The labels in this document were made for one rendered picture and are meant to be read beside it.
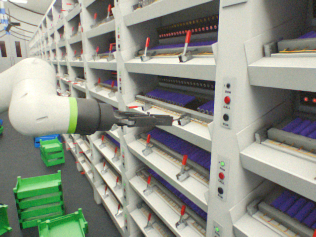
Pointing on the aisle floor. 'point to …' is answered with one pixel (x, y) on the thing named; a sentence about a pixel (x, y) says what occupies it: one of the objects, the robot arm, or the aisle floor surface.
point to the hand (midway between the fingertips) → (161, 120)
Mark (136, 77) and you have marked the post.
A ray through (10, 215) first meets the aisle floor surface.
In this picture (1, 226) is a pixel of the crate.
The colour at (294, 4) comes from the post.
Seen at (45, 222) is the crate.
